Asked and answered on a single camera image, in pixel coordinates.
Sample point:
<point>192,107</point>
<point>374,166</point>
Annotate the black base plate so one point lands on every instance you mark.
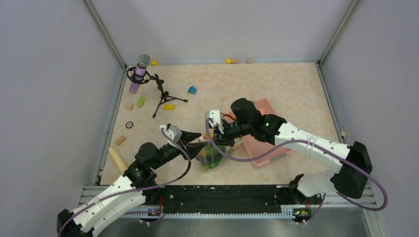
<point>226,199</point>

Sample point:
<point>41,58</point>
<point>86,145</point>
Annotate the purple microphone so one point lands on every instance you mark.
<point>139,72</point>

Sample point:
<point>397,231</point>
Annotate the green block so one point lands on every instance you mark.
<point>141,101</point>

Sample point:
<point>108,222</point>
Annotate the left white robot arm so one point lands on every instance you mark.
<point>131,188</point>

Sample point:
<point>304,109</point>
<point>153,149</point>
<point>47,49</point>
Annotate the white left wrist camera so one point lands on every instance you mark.
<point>171,132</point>

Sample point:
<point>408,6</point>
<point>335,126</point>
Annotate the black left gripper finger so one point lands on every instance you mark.
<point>187,137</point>
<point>193,149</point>

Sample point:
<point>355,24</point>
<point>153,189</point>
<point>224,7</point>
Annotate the toy mango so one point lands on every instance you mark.
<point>210,158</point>

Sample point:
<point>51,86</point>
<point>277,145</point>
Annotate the cream wooden cylinder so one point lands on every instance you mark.
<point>117,159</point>

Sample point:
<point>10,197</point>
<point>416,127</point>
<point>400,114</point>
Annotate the yellow tan cylinder at wall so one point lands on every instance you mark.
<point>232,61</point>

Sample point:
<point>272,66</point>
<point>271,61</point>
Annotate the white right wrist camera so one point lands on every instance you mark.
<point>215,121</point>

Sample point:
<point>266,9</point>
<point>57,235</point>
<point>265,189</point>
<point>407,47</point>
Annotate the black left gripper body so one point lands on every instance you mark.
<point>168,154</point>

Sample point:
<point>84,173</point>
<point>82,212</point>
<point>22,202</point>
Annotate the black microphone tripod stand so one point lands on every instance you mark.
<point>144,78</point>

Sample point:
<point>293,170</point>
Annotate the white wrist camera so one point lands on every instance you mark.
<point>171,132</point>
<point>215,121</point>

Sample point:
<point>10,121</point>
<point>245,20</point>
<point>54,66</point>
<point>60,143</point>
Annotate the tan wooden block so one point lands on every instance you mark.
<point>120,140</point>

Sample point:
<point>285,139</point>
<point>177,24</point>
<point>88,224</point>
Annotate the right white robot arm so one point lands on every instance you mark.
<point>346,164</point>

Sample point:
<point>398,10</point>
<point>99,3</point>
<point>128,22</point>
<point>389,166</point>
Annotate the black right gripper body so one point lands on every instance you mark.
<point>232,129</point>

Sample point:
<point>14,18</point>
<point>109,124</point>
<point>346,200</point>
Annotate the blue block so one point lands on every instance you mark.
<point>192,90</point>

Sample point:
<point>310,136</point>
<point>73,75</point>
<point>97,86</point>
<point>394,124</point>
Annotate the clear orange zip bag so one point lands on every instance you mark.
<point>228,118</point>

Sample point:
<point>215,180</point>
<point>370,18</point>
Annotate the pink plastic basket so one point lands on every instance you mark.
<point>254,148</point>

